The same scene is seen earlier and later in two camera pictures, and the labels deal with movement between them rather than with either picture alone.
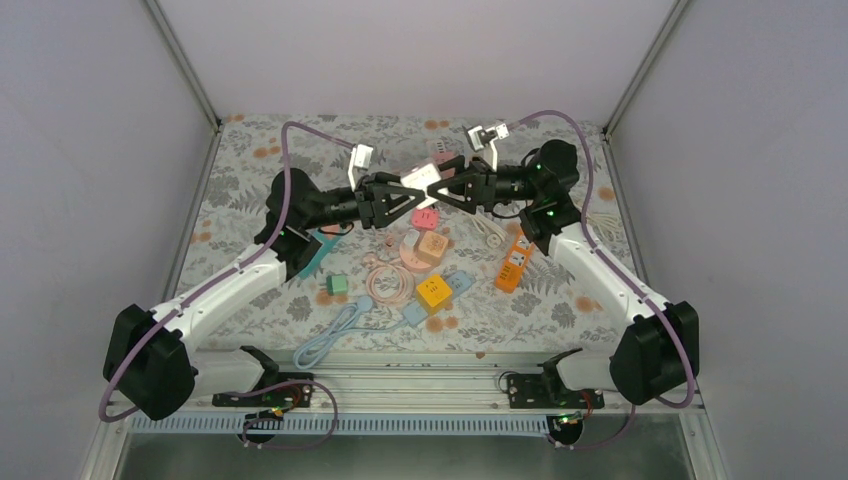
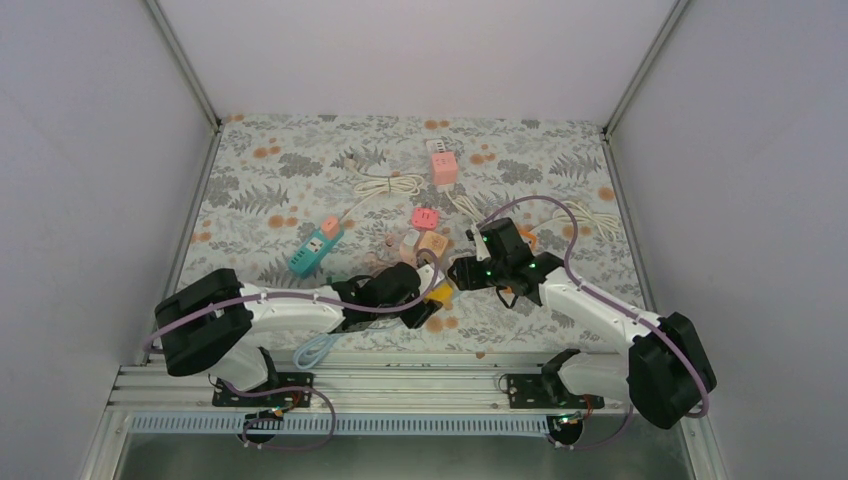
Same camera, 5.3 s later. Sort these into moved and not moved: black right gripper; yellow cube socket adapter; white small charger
Moved: black right gripper
Not moved: yellow cube socket adapter; white small charger
